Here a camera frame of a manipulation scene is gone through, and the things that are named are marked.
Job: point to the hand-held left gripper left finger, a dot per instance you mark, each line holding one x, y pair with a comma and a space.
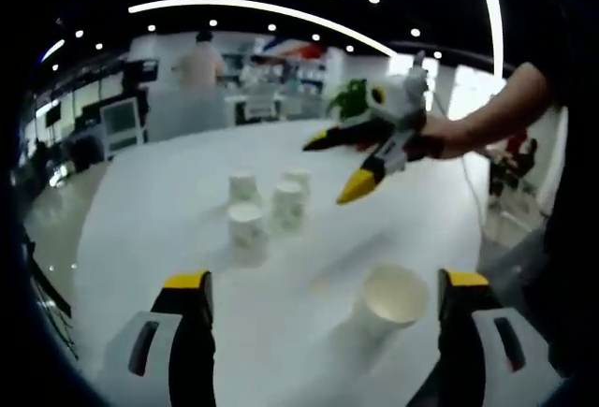
192, 332

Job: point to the green potted plant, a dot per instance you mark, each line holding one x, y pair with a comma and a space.
351, 96

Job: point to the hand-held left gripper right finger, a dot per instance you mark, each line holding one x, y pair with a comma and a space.
461, 341

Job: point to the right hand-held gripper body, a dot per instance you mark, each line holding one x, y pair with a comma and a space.
400, 98

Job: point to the straight ceiling strip light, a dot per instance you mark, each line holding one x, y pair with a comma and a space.
491, 4

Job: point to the curved ceiling strip light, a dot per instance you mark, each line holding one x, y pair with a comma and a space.
210, 2

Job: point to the red blue wall graphic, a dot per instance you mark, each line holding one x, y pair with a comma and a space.
304, 49

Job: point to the white paper cup green print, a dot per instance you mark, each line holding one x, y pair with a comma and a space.
244, 188
287, 206
298, 177
395, 295
248, 238

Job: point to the grey desk partition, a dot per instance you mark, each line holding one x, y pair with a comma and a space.
187, 114

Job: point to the black tripod stand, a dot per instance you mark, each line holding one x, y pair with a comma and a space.
49, 290

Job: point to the white storage shelf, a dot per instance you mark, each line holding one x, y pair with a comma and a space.
304, 77

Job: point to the white table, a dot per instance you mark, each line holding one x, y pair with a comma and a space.
164, 220

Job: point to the white office chair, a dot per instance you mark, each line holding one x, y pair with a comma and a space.
261, 106

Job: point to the black monitor screen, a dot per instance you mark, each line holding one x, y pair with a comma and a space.
52, 117

